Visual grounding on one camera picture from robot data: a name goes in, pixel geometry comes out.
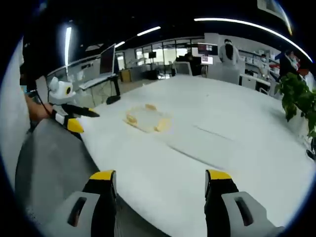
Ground red wall display screen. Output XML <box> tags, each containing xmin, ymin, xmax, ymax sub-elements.
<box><xmin>197</xmin><ymin>43</ymin><xmax>218</xmax><ymax>55</ymax></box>

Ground white office chair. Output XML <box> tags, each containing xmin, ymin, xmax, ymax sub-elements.
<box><xmin>172</xmin><ymin>61</ymin><xmax>194</xmax><ymax>76</ymax></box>

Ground person's white shirt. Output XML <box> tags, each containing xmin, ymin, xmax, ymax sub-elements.
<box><xmin>1</xmin><ymin>37</ymin><xmax>33</xmax><ymax>203</ymax></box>

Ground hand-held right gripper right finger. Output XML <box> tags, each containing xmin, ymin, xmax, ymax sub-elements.
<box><xmin>204</xmin><ymin>169</ymin><xmax>287</xmax><ymax>237</ymax></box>

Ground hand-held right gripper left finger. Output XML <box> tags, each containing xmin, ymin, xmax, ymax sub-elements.
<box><xmin>45</xmin><ymin>169</ymin><xmax>117</xmax><ymax>237</ymax></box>

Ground green potted plant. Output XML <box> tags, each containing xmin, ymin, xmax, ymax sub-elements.
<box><xmin>275</xmin><ymin>72</ymin><xmax>316</xmax><ymax>139</ymax></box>

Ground transparent tray with yellow corners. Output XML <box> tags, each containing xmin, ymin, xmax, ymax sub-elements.
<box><xmin>124</xmin><ymin>103</ymin><xmax>173</xmax><ymax>134</ymax></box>

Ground short ceiling light strip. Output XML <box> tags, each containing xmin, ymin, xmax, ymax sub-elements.
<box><xmin>64</xmin><ymin>26</ymin><xmax>72</xmax><ymax>67</ymax></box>
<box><xmin>137</xmin><ymin>26</ymin><xmax>161</xmax><ymax>37</ymax></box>

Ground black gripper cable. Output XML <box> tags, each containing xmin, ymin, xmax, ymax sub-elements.
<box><xmin>37</xmin><ymin>89</ymin><xmax>54</xmax><ymax>117</ymax></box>

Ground long ceiling light strip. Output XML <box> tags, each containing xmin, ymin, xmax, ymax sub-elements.
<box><xmin>194</xmin><ymin>17</ymin><xmax>313</xmax><ymax>62</ymax></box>

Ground computer monitor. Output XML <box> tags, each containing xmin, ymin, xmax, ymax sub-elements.
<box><xmin>99</xmin><ymin>43</ymin><xmax>117</xmax><ymax>75</ymax></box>

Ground white storage shelves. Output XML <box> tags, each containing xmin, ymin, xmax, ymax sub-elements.
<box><xmin>239</xmin><ymin>48</ymin><xmax>281</xmax><ymax>75</ymax></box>

